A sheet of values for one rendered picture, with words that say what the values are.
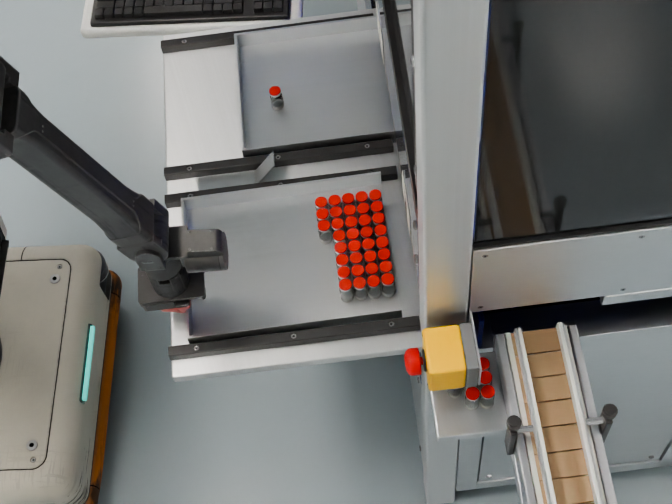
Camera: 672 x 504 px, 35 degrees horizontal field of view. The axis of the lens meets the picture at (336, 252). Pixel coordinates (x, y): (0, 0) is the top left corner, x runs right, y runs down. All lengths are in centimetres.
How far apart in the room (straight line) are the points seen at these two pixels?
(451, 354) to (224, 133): 64
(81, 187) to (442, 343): 55
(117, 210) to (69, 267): 116
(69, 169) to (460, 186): 47
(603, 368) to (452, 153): 77
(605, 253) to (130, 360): 155
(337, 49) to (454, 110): 90
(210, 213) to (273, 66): 32
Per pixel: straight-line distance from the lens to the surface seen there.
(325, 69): 197
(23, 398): 246
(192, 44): 203
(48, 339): 249
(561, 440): 159
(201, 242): 153
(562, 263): 147
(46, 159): 130
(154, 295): 165
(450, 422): 164
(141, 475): 262
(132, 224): 143
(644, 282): 158
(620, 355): 183
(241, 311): 173
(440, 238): 135
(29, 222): 301
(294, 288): 174
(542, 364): 163
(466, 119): 114
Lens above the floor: 243
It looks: 61 degrees down
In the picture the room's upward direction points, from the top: 9 degrees counter-clockwise
